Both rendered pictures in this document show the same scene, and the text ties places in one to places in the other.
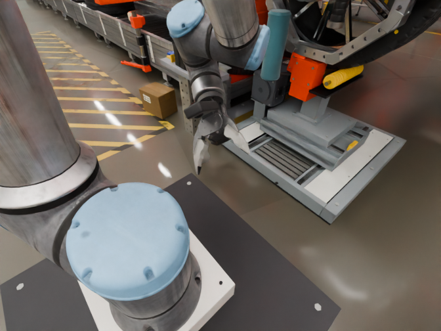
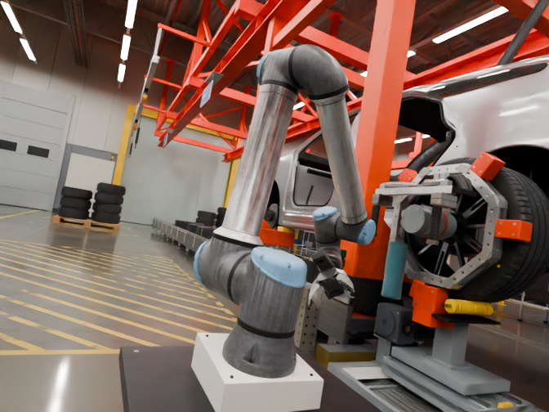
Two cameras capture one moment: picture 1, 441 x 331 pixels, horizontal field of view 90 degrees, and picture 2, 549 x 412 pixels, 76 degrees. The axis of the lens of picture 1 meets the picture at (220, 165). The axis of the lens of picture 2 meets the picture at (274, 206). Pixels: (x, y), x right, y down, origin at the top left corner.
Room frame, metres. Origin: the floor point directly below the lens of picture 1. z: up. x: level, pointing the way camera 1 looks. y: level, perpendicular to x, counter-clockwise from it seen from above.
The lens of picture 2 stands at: (-0.72, -0.08, 0.72)
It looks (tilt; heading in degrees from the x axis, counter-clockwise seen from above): 3 degrees up; 15
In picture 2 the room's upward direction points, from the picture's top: 9 degrees clockwise
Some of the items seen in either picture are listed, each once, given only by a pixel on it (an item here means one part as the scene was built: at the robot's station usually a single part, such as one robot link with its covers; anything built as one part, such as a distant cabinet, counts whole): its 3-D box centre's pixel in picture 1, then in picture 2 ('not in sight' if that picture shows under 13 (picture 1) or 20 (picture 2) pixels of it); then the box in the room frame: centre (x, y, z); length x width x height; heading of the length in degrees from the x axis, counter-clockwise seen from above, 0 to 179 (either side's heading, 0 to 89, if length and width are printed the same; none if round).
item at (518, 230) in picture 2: not in sight; (512, 230); (0.78, -0.60, 0.85); 0.09 x 0.08 x 0.07; 40
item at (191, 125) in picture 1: (192, 103); (305, 323); (1.29, 0.18, 0.21); 0.10 x 0.10 x 0.42; 40
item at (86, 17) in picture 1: (116, 18); not in sight; (3.91, 1.55, 0.19); 1.00 x 0.86 x 0.39; 40
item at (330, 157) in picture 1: (311, 131); (450, 386); (1.10, -0.55, 0.13); 0.50 x 0.36 x 0.10; 40
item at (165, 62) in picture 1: (192, 68); (314, 284); (1.26, 0.16, 0.44); 0.43 x 0.17 x 0.03; 40
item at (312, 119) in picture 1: (315, 99); (449, 342); (1.12, -0.53, 0.32); 0.40 x 0.30 x 0.28; 40
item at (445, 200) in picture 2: not in sight; (444, 199); (0.75, -0.35, 0.93); 0.09 x 0.05 x 0.05; 130
